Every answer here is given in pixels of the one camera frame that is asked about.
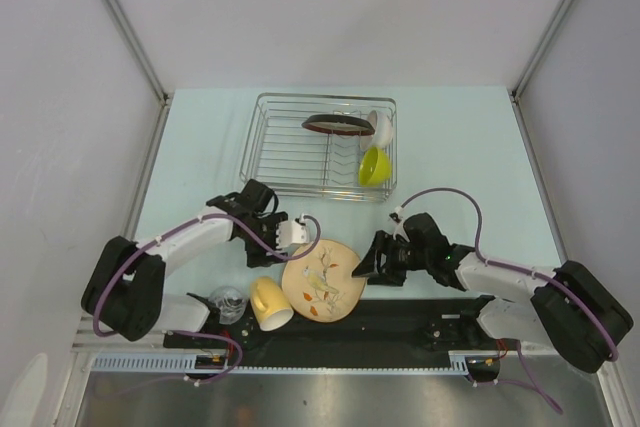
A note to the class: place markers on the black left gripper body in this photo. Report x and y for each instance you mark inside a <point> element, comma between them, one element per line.
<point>264,229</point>

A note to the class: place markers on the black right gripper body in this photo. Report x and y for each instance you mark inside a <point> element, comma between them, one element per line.
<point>407,258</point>

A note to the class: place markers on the yellow mug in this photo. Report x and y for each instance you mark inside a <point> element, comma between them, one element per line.
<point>270,306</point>

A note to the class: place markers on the beige bird pattern plate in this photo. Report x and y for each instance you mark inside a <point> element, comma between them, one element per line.
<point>320,286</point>

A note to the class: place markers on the chrome wire dish rack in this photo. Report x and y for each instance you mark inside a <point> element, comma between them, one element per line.
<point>294,161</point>

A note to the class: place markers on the lime green bowl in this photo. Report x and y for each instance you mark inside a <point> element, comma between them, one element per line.
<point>375,168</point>

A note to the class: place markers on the white bowl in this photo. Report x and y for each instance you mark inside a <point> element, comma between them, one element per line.
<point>383,131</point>

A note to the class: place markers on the red rimmed beige plate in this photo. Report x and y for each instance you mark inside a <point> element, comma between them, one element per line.
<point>337,124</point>

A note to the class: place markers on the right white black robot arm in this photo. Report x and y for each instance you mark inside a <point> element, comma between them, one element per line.
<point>566,309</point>

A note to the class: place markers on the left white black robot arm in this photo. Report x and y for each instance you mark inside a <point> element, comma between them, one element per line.
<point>126,293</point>

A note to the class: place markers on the clear glass cup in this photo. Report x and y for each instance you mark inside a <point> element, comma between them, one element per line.
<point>230,302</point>

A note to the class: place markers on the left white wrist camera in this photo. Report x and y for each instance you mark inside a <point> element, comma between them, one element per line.
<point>291,233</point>

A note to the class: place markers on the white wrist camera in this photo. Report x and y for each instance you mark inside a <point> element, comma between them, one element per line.
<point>291,233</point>
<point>398,219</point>

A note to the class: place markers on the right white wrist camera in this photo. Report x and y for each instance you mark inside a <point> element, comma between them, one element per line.
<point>398,219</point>

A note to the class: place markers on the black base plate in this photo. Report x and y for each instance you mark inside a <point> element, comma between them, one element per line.
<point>376,354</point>

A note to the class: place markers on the aluminium front rail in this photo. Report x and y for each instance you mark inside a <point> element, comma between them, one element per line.
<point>90,339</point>

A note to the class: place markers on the white slotted cable duct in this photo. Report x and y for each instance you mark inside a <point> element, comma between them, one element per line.
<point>206,365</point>

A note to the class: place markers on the left aluminium corner post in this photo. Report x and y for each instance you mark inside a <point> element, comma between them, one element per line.
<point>128,34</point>

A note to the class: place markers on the aluminium corner post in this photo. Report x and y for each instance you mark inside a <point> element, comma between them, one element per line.
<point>542,47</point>
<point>128,34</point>

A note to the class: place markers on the right aluminium corner post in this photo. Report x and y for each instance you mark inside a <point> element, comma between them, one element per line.
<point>542,47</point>

